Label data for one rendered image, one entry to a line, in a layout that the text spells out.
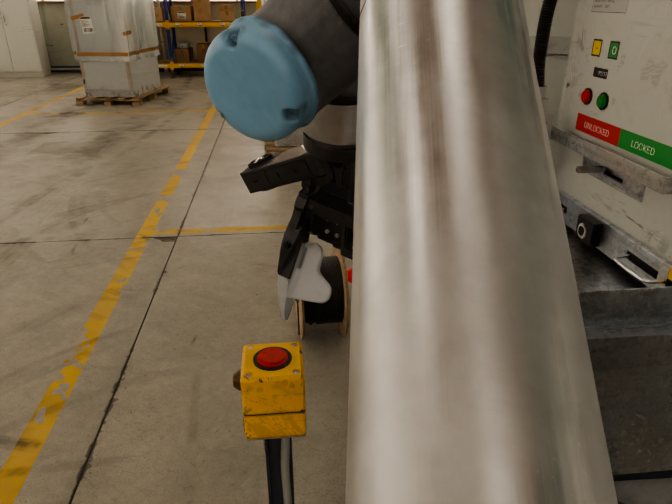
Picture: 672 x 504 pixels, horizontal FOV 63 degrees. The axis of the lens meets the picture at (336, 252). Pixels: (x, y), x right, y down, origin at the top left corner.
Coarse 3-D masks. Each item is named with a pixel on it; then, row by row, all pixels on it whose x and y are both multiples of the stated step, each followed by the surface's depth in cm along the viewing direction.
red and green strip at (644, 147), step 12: (588, 120) 114; (588, 132) 114; (600, 132) 110; (612, 132) 106; (624, 132) 102; (612, 144) 106; (624, 144) 102; (636, 144) 99; (648, 144) 96; (660, 144) 92; (648, 156) 96; (660, 156) 93
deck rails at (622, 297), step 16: (640, 288) 85; (656, 288) 85; (592, 304) 85; (608, 304) 85; (624, 304) 86; (640, 304) 86; (656, 304) 86; (592, 320) 86; (608, 320) 87; (624, 320) 87; (640, 320) 87; (656, 320) 88
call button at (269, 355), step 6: (270, 348) 72; (276, 348) 72; (258, 354) 71; (264, 354) 71; (270, 354) 71; (276, 354) 71; (282, 354) 71; (258, 360) 70; (264, 360) 70; (270, 360) 70; (276, 360) 70; (282, 360) 70; (270, 366) 69
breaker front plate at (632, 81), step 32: (640, 0) 96; (576, 32) 117; (608, 32) 106; (640, 32) 96; (576, 64) 117; (608, 64) 106; (640, 64) 97; (576, 96) 118; (640, 96) 97; (640, 128) 98; (576, 160) 119; (640, 160) 98; (576, 192) 120; (608, 192) 108; (640, 192) 98; (640, 224) 99
